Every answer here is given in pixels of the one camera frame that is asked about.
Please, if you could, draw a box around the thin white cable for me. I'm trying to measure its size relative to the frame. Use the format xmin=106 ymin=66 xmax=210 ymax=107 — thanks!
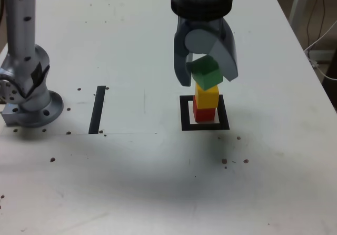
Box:
xmin=303 ymin=19 xmax=337 ymax=81

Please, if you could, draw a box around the white power strip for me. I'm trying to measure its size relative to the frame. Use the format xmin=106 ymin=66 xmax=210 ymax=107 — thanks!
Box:
xmin=306 ymin=49 xmax=333 ymax=62

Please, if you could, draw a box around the black tape square outline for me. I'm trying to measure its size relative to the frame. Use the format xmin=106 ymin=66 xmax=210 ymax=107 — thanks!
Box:
xmin=180 ymin=94 xmax=230 ymax=132

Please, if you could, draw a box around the green cube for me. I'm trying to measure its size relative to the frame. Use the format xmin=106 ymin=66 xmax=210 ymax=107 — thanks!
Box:
xmin=186 ymin=55 xmax=224 ymax=91

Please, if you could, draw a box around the red cube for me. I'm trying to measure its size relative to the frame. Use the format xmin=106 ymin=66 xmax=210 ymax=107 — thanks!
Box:
xmin=192 ymin=95 xmax=216 ymax=123

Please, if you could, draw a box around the black tape strip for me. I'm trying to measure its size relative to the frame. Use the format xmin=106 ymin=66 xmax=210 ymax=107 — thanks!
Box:
xmin=88 ymin=85 xmax=106 ymax=135

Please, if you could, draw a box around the yellow cube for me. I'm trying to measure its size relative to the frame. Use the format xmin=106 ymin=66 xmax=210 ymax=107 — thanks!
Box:
xmin=194 ymin=83 xmax=220 ymax=109

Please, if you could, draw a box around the white metal post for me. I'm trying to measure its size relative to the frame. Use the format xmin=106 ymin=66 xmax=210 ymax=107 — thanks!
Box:
xmin=288 ymin=0 xmax=312 ymax=28

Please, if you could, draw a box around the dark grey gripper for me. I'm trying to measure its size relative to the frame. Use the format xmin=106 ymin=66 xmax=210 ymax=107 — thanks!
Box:
xmin=173 ymin=17 xmax=240 ymax=87

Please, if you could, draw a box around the thin black cable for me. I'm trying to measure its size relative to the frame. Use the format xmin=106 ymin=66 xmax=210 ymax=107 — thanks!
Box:
xmin=305 ymin=0 xmax=326 ymax=49

